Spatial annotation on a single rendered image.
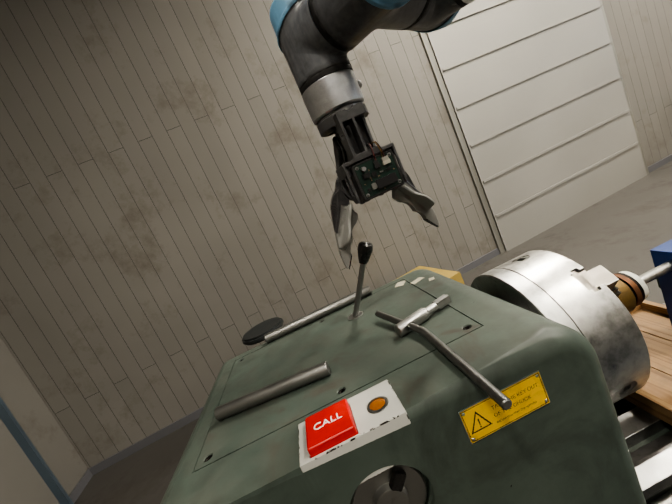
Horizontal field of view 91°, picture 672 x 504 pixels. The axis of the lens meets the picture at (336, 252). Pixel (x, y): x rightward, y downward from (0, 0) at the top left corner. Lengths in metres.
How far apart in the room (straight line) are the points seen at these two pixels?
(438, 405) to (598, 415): 0.21
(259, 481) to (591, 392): 0.41
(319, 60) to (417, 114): 3.73
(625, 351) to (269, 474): 0.57
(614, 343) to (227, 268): 3.28
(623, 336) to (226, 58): 3.75
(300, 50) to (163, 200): 3.28
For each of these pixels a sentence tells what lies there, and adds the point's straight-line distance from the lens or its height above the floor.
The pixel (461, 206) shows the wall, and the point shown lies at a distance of 4.28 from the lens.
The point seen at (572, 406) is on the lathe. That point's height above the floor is 1.16.
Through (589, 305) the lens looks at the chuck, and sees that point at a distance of 0.70.
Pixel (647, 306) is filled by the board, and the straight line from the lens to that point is 1.23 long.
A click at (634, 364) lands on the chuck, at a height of 1.06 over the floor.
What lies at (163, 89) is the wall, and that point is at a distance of 3.89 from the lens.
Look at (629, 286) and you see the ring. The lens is 0.90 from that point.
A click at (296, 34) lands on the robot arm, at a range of 0.48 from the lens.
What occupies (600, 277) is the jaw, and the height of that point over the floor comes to 1.18.
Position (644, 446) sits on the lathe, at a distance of 0.92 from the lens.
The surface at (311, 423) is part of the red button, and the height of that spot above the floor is 1.27.
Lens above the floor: 1.51
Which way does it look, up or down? 9 degrees down
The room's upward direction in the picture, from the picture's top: 24 degrees counter-clockwise
